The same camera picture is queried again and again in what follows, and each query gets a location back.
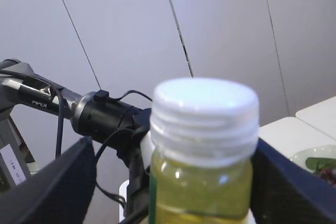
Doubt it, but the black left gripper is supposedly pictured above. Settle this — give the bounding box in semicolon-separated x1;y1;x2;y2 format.
117;109;152;223

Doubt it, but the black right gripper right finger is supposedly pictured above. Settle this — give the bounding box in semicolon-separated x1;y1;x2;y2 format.
250;138;335;223

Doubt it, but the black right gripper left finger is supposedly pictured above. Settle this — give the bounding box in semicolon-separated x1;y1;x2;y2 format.
1;137;95;223

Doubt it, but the purple artificial grape bunch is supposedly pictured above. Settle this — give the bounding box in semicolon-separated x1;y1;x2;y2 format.
305;157;335;186

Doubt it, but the yellow tea bottle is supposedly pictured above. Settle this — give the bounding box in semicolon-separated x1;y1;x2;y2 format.
149;78;259;223

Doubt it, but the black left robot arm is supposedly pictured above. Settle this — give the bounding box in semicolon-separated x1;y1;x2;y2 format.
1;59;152;223

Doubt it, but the light green wavy plate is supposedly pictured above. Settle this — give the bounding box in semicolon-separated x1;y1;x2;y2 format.
290;145;335;174

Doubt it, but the black cable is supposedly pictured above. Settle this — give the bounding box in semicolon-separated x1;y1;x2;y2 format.
54;71;153;209

